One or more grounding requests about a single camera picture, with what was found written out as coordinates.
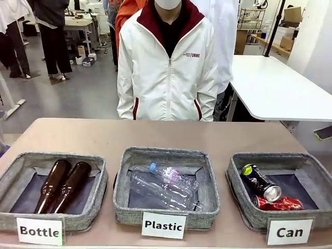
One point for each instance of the black soda can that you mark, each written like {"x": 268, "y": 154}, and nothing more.
{"x": 259, "y": 181}

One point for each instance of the crushed red can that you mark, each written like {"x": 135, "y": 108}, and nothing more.
{"x": 280, "y": 203}

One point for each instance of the clear bottle with blue cap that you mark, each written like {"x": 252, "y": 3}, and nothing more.
{"x": 173, "y": 175}

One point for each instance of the brown glass bottle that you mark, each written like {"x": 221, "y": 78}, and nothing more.
{"x": 72, "y": 186}
{"x": 55, "y": 181}

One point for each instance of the person's right forearm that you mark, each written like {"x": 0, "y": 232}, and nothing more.
{"x": 125, "y": 103}

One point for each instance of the person's left forearm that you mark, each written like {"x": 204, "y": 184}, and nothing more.
{"x": 206, "y": 103}

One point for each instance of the grey basket labelled Can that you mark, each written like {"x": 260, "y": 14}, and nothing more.
{"x": 272, "y": 158}

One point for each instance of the white Can label card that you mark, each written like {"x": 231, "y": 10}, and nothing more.
{"x": 290, "y": 232}

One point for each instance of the grey basket labelled Plastic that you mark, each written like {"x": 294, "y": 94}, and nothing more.
{"x": 166, "y": 155}

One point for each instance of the grey basket labelled Bottle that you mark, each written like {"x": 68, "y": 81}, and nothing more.
{"x": 15, "y": 212}

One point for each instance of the white table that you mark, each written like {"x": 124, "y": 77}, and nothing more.
{"x": 272, "y": 85}

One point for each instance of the wooden workbench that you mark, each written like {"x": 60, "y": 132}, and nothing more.
{"x": 277, "y": 48}

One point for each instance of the black pole stand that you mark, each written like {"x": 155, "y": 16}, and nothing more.
{"x": 273, "y": 28}

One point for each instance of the cardboard box on shelf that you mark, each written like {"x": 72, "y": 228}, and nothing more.
{"x": 293, "y": 14}

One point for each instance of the person in white coat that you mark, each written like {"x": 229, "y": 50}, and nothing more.
{"x": 223, "y": 39}

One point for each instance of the person in white jacket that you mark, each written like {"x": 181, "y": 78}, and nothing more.
{"x": 168, "y": 77}

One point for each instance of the clear capless plastic bottle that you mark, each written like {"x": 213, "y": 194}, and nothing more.
{"x": 160, "y": 192}

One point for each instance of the white Plastic label card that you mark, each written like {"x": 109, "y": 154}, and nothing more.
{"x": 164, "y": 225}

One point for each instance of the white face mask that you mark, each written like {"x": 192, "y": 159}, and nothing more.
{"x": 168, "y": 3}

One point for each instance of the person in orange jacket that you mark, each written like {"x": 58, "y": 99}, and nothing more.
{"x": 124, "y": 18}

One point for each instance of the small boxes on floor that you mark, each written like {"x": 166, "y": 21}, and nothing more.
{"x": 89, "y": 60}

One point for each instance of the light wooden desk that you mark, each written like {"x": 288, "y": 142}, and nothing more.
{"x": 77, "y": 24}

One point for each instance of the person in dark trousers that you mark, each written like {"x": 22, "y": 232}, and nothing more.
{"x": 54, "y": 39}

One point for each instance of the white Bottle label card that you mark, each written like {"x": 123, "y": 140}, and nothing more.
{"x": 40, "y": 231}

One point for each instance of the white table leg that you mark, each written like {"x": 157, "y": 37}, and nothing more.
{"x": 10, "y": 103}

